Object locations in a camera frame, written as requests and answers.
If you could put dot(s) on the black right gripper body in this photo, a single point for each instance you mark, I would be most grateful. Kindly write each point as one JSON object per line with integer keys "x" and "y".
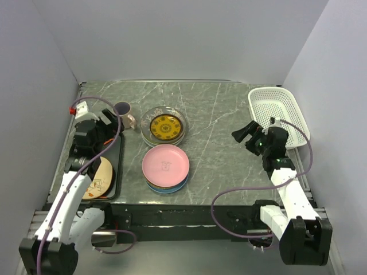
{"x": 268, "y": 148}

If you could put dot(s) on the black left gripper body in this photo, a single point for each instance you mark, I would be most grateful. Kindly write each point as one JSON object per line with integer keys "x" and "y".
{"x": 98, "y": 145}

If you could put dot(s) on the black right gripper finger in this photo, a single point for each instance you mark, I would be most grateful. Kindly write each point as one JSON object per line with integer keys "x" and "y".
{"x": 249, "y": 129}
{"x": 243, "y": 140}

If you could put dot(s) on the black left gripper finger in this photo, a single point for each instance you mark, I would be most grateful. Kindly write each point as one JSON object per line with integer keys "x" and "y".
{"x": 116, "y": 124}
{"x": 107, "y": 133}

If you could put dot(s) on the pink plastic plate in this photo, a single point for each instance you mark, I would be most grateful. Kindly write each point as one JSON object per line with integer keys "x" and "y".
{"x": 165, "y": 165}

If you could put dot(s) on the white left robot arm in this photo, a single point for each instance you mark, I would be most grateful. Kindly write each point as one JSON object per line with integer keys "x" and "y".
{"x": 55, "y": 246}

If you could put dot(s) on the white perforated plastic bin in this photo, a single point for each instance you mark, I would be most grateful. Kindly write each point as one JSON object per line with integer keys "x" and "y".
{"x": 268, "y": 102}

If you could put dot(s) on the pink ceramic mug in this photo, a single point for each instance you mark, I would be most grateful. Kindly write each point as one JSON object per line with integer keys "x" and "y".
{"x": 124, "y": 110}

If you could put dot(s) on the black plastic tray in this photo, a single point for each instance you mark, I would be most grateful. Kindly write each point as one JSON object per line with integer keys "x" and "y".
{"x": 115, "y": 156}

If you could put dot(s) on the clear glass plate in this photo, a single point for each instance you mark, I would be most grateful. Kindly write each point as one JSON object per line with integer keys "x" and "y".
{"x": 156, "y": 111}

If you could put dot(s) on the cream painted plate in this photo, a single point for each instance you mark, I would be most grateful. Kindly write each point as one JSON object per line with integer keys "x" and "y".
{"x": 101, "y": 181}

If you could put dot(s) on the yellow patterned plate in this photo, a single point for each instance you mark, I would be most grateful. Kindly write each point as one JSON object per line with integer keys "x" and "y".
{"x": 166, "y": 127}

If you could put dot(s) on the blue plastic plate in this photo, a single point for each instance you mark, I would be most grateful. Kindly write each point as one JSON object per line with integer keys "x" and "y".
{"x": 167, "y": 190}

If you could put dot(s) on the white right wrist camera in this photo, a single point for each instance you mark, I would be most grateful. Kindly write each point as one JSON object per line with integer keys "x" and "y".
{"x": 275, "y": 122}

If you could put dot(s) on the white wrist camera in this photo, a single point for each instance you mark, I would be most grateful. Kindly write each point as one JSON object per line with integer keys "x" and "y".
{"x": 81, "y": 110}
{"x": 275, "y": 122}

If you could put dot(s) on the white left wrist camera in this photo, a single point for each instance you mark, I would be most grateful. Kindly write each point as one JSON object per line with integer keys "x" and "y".
{"x": 81, "y": 110}

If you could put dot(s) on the black table front frame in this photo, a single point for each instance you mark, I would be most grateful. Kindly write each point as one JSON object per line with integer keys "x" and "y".
{"x": 157, "y": 222}

